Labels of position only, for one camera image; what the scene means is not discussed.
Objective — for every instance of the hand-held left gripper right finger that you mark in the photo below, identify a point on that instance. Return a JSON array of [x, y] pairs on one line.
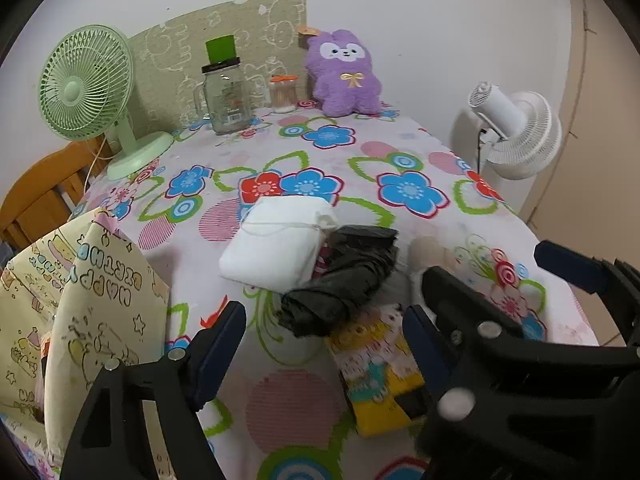
[[417, 345]]

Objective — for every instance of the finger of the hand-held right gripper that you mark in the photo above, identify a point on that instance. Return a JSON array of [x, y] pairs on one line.
[[570, 265], [480, 310]]

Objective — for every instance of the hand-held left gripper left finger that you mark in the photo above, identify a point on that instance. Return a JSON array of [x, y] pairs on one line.
[[212, 360]]

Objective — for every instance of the yellow tissue packet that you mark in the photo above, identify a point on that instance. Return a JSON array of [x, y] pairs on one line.
[[375, 375]]

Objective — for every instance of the black fabric bag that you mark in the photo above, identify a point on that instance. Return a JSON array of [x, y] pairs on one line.
[[340, 285]]

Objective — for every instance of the white cloth bundle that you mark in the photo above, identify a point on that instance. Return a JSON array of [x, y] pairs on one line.
[[275, 245]]

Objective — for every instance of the yellow fabric storage box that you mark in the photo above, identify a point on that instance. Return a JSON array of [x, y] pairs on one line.
[[105, 280]]

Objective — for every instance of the beige door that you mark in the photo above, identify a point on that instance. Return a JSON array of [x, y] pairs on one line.
[[605, 135]]

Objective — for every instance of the white standing fan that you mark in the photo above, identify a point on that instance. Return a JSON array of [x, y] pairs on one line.
[[525, 130]]

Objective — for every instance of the floral tablecloth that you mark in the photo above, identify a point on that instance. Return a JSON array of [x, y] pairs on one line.
[[300, 160]]

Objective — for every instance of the wooden bed headboard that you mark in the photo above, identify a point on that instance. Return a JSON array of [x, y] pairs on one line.
[[45, 195]]

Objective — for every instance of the glass jar mug green lid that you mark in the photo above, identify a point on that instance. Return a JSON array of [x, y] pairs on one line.
[[227, 100]]

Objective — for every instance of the purple plush bunny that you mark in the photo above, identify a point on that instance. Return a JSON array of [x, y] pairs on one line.
[[342, 80]]

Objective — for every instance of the toothpick jar orange lid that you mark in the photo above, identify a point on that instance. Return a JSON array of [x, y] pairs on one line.
[[284, 97]]

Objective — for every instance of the green desk fan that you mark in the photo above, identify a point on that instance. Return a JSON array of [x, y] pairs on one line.
[[75, 90]]

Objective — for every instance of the green patterned board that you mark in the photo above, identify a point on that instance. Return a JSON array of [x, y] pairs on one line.
[[165, 60]]

